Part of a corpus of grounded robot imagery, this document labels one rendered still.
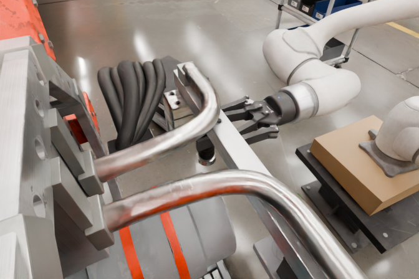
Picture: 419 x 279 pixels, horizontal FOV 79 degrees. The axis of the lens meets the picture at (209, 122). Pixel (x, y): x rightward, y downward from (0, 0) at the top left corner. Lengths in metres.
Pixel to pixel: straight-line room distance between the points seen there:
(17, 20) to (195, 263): 0.33
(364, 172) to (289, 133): 0.71
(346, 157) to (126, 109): 1.00
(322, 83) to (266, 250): 0.49
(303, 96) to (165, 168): 1.07
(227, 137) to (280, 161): 1.26
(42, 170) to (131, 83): 0.18
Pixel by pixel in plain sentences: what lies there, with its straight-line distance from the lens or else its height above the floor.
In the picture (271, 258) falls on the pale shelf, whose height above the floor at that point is 0.45.
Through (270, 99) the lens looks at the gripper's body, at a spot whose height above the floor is 0.86.
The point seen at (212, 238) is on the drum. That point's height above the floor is 0.89.
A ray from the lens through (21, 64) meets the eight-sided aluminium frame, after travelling 0.25.
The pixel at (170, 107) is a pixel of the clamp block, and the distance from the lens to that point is 0.43.
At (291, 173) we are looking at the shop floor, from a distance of 1.56.
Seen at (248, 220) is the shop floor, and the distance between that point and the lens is 1.36.
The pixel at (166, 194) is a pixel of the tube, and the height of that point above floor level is 1.01.
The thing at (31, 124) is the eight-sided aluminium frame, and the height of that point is 1.11.
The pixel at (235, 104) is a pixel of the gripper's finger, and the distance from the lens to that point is 0.59.
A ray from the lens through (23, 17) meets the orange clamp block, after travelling 0.34.
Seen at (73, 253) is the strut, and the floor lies 0.96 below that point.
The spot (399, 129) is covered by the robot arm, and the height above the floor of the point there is 0.59.
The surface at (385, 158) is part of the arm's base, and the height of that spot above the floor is 0.44.
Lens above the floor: 1.23
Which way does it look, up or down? 44 degrees down
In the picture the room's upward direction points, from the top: straight up
